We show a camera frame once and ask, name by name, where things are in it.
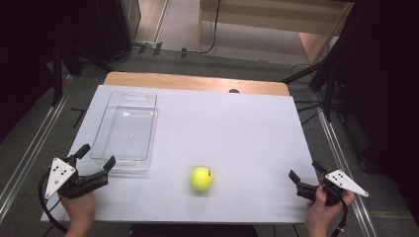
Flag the black floor cables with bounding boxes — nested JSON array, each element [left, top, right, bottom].
[[290, 62, 330, 126]]

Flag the person's right hand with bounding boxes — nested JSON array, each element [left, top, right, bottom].
[[303, 177, 357, 237]]

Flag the yellow tennis ball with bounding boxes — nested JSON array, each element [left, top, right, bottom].
[[189, 166, 214, 193]]

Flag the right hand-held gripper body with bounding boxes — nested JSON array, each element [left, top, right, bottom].
[[295, 169, 370, 207]]

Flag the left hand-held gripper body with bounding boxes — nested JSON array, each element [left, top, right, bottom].
[[43, 155, 110, 200]]

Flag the wooden table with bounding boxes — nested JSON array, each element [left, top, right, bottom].
[[103, 71, 291, 97]]

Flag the wooden cabinet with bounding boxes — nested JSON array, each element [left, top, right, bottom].
[[197, 0, 354, 66]]

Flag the black hanging cable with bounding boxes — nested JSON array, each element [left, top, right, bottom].
[[184, 0, 222, 55]]

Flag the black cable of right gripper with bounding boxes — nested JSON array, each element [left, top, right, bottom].
[[330, 197, 350, 237]]

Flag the white table board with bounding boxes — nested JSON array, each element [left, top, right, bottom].
[[41, 84, 320, 225]]

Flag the person's left hand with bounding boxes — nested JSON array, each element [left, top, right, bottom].
[[58, 191, 97, 237]]

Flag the clear plastic tray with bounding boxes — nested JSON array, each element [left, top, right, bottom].
[[90, 91, 158, 173]]

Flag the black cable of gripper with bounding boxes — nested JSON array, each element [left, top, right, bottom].
[[330, 197, 350, 237], [38, 171, 68, 233]]

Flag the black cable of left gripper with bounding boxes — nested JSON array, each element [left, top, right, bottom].
[[38, 171, 68, 233]]

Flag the aluminium floor rail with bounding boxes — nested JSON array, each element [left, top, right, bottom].
[[314, 98, 378, 237], [0, 73, 75, 221]]

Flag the black tripod stand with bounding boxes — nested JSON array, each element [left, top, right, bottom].
[[281, 33, 350, 122]]

